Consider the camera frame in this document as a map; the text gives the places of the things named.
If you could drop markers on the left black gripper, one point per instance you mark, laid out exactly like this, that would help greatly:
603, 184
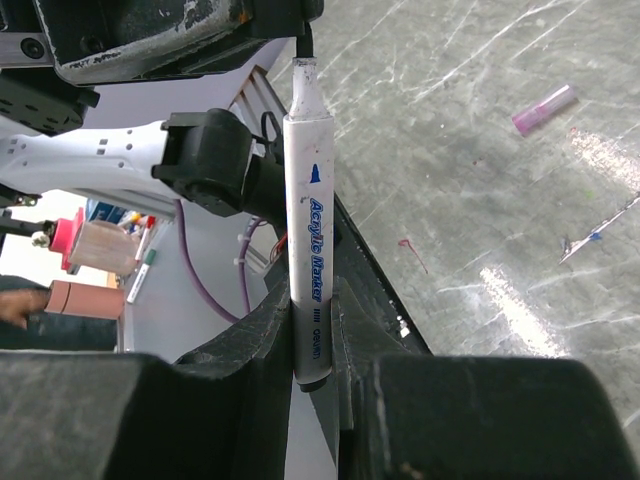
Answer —
111, 42

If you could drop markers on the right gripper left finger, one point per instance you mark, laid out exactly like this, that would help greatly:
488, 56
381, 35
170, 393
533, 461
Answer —
220, 411

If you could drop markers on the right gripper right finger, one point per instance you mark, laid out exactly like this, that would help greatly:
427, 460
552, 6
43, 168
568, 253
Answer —
403, 415

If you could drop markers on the black pen cap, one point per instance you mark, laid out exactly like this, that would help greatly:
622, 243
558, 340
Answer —
305, 43

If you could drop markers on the white marker black tip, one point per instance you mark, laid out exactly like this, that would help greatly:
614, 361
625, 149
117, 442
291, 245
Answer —
308, 131

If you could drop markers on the pink pen cap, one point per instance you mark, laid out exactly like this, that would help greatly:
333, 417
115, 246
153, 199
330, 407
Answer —
538, 113

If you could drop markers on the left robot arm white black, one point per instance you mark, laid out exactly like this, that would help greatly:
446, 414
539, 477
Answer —
210, 158

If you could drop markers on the background green white marker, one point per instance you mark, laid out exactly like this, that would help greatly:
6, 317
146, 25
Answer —
141, 276

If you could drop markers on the brown cardboard tube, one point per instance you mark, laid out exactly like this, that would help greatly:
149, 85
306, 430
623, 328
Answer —
84, 300

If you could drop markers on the clear jar pink lid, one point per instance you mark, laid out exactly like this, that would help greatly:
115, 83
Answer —
95, 244

